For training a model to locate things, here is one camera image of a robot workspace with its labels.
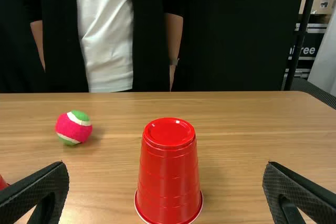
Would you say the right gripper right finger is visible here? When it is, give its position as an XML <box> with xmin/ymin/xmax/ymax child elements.
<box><xmin>262</xmin><ymin>161</ymin><xmax>336</xmax><ymax>224</ymax></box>

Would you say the person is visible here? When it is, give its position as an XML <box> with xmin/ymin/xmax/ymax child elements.
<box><xmin>20</xmin><ymin>0</ymin><xmax>184</xmax><ymax>93</ymax></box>

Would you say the pink and green ball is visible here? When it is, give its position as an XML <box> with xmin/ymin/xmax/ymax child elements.
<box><xmin>54</xmin><ymin>110</ymin><xmax>93</xmax><ymax>146</ymax></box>

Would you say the grey mesh chair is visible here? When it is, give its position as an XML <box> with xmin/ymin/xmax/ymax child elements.
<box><xmin>282</xmin><ymin>77</ymin><xmax>336</xmax><ymax>110</ymax></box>

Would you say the white panel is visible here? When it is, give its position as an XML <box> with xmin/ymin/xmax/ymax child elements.
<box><xmin>307</xmin><ymin>11</ymin><xmax>336</xmax><ymax>94</ymax></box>

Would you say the cardboard box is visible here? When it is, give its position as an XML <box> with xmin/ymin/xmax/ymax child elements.
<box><xmin>299</xmin><ymin>0</ymin><xmax>336</xmax><ymax>24</ymax></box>

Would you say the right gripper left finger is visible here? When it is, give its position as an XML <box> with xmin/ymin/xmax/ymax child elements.
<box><xmin>0</xmin><ymin>161</ymin><xmax>70</xmax><ymax>224</ymax></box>

